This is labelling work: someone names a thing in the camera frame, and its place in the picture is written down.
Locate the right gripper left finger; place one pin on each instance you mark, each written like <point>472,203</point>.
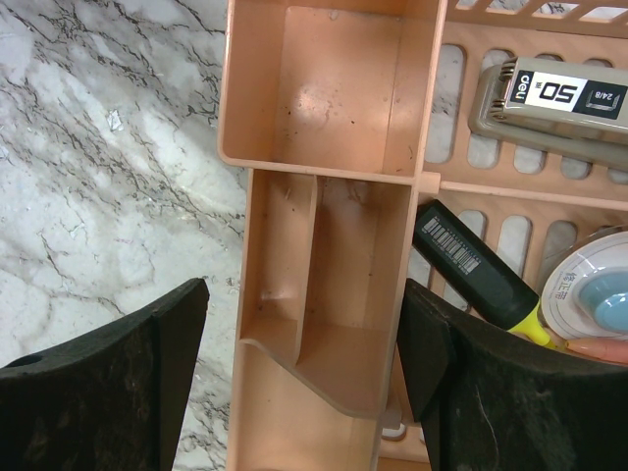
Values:
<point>111,399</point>

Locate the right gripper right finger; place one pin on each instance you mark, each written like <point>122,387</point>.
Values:
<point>515,397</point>

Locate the peach plastic desk organizer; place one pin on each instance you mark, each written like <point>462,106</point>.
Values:
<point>348,115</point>

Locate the black yellow highlighter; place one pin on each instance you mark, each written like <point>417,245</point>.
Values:
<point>466,263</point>

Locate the white correction tape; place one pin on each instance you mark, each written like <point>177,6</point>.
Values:
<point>585,295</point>

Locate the grey stapler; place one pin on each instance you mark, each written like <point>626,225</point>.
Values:
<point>574,110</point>

